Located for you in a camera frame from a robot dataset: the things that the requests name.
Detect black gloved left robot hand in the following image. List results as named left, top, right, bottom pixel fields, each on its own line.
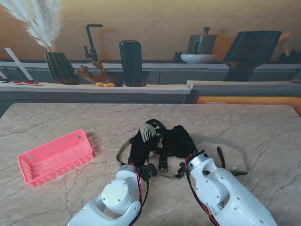
left=128, top=130, right=163, bottom=169

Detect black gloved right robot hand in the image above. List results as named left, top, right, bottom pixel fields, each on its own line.
left=161, top=125, right=198, bottom=159

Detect long beige woven belt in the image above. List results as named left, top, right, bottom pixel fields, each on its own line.
left=117, top=136, right=250, bottom=179

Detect pink plastic storage basket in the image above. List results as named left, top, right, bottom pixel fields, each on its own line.
left=17, top=129, right=95, bottom=188

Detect dark box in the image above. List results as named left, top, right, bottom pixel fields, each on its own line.
left=278, top=49, right=301, bottom=64

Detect grey counter with orange light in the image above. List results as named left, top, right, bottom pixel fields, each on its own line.
left=186, top=80, right=301, bottom=105

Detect grey back cabinet counter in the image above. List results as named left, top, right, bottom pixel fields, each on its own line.
left=0, top=60, right=301, bottom=85

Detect white shallow bowl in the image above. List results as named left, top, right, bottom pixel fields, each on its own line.
left=180, top=54, right=217, bottom=64

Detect cactus plant in bowl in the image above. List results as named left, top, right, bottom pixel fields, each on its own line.
left=74, top=58, right=110, bottom=84

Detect grey jug with lid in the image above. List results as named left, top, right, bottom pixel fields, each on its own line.
left=187, top=27, right=218, bottom=55

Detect dark ribbed vase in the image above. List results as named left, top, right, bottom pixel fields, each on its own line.
left=44, top=52, right=80, bottom=85

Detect dark slanted board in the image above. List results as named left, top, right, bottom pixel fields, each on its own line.
left=222, top=30, right=282, bottom=82

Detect black kitchen faucet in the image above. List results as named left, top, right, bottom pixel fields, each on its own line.
left=84, top=24, right=104, bottom=62

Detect plate with red slices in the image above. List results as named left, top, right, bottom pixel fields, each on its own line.
left=0, top=80, right=45, bottom=86

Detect white leaning slat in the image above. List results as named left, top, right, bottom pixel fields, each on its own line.
left=4, top=48, right=35, bottom=81

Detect yellow wooden utensil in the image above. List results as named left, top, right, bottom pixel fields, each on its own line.
left=277, top=32, right=293, bottom=57

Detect white pampas grass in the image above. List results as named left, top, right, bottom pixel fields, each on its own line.
left=0, top=0, right=64, bottom=53

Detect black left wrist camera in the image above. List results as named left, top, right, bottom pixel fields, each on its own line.
left=141, top=164, right=158, bottom=182

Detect left arm red black cables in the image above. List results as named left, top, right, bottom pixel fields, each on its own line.
left=129, top=161, right=150, bottom=212

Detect arm red black cables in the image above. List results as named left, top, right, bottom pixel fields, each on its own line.
left=129, top=161, right=150, bottom=212
left=184, top=155, right=219, bottom=226

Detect right arm red black cables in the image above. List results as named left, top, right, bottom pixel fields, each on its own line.
left=184, top=155, right=219, bottom=226

